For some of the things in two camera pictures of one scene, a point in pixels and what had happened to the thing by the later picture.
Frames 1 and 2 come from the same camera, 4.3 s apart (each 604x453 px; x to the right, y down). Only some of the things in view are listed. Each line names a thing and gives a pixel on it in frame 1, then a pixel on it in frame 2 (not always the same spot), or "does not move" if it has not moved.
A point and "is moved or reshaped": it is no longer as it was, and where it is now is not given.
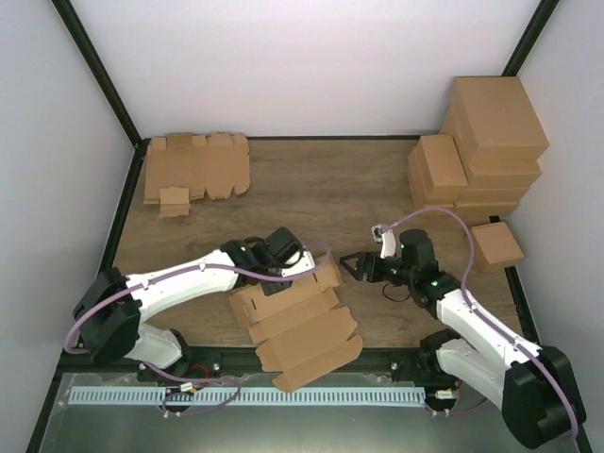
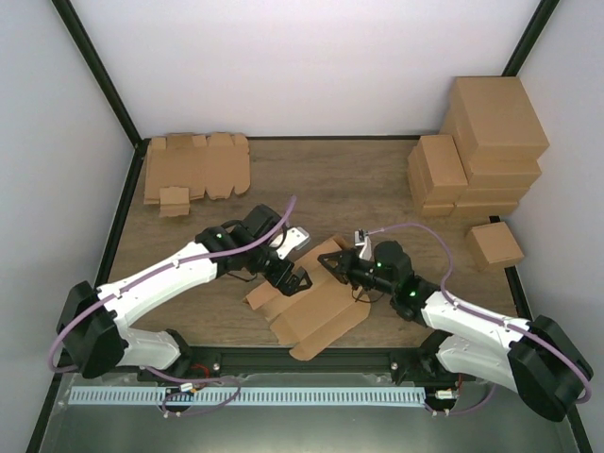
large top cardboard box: (492, 119) does not move
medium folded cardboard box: (436, 171) does not move
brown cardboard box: (301, 336) is moved or reshaped
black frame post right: (530, 38) does not move
